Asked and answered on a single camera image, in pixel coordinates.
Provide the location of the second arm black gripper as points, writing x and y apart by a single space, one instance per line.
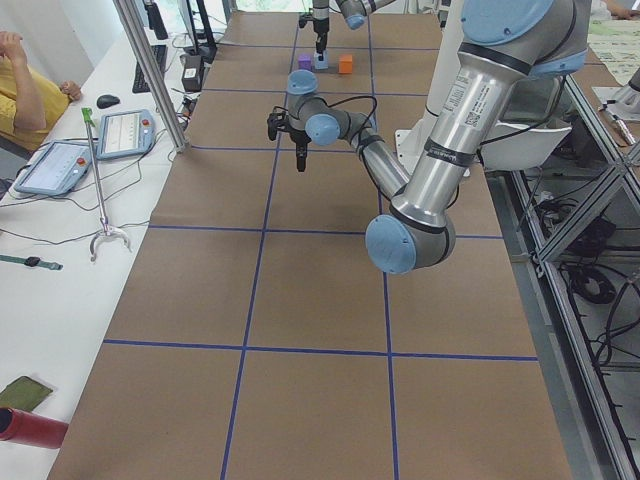
300 137

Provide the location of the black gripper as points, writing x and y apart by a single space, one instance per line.
320 26

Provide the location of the light blue foam block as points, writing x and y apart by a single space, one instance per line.
321 61

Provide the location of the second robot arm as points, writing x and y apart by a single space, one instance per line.
489 51

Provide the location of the purple foam block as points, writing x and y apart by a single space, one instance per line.
305 62

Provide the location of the orange foam block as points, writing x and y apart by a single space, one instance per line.
345 64

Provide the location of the black power adapter box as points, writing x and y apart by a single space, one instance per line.
192 75

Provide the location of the teach pendant tablet far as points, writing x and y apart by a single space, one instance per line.
125 134

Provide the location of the teach pendant tablet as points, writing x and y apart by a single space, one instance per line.
56 170
125 134

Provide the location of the black computer mouse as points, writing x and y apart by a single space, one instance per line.
106 101

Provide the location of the reacher grabber stick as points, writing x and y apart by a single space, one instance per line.
107 231

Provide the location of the white plastic chair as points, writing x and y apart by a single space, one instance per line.
510 148

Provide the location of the teach pendant tablet near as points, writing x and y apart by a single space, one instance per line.
56 170

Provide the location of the person in yellow shirt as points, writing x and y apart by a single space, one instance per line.
31 104

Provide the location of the green cloth pouch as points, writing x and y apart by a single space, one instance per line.
24 394

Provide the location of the red bottle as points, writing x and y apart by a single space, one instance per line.
30 429

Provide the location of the aluminium frame post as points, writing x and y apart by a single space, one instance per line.
135 32

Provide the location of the green strap wristwatch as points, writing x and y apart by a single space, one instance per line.
31 262

